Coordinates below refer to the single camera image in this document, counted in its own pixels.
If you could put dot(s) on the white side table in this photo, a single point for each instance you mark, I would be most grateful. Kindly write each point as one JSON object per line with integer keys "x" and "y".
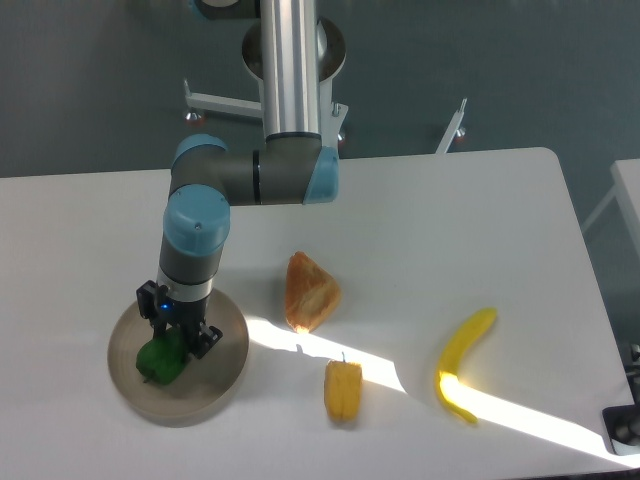
{"x": 625, "y": 192}

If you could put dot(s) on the orange triangular bread pastry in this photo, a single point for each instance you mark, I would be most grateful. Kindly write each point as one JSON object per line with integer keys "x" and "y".
{"x": 311, "y": 294}

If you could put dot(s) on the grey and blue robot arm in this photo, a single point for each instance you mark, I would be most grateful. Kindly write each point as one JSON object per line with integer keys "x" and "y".
{"x": 298, "y": 164}

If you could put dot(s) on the beige round plate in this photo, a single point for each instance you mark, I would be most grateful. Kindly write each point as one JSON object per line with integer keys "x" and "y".
{"x": 205, "y": 385}

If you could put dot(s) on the yellow bell pepper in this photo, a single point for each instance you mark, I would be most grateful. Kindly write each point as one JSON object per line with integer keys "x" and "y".
{"x": 343, "y": 390}

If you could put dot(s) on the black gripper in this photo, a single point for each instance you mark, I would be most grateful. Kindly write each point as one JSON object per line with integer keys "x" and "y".
{"x": 188, "y": 317}

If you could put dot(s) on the black device at table edge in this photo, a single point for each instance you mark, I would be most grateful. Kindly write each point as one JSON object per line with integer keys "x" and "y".
{"x": 622, "y": 421}

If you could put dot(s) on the yellow banana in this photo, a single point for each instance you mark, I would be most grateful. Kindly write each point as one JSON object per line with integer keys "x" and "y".
{"x": 448, "y": 364}

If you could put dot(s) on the green bell pepper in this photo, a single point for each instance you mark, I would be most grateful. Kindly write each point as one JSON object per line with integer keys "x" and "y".
{"x": 162, "y": 359}

